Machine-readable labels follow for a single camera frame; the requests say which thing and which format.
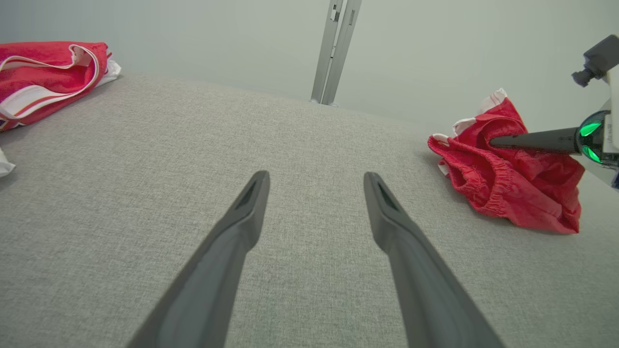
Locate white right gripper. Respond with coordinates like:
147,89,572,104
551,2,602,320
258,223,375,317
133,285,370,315
489,65,619,170

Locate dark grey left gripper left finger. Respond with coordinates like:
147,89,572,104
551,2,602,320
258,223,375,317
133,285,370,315
126,170,270,348

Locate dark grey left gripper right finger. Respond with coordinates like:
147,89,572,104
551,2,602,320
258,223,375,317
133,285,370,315
364,172,506,348

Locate red shorts with white stripe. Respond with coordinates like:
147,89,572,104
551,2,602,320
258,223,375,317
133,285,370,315
427,88,586,235

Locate red and white jersey shirt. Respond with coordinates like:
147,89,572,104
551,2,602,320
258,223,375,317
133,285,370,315
0,41,121,177

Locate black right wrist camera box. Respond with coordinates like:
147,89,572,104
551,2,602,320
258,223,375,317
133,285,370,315
572,35,619,87

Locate grey partition post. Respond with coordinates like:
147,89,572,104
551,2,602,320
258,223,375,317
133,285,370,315
310,0,344,104
322,0,363,106

